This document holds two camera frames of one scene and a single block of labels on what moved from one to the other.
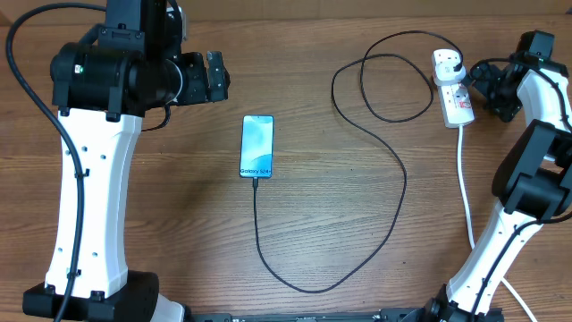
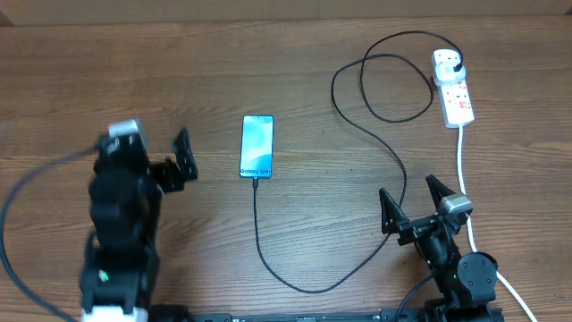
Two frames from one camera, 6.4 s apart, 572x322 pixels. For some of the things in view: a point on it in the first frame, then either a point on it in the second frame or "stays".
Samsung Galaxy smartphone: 256,146 stays
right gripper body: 495,94 to 415,232
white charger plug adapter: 446,75 stays
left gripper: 194,63 to 175,180
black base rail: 387,315 stays
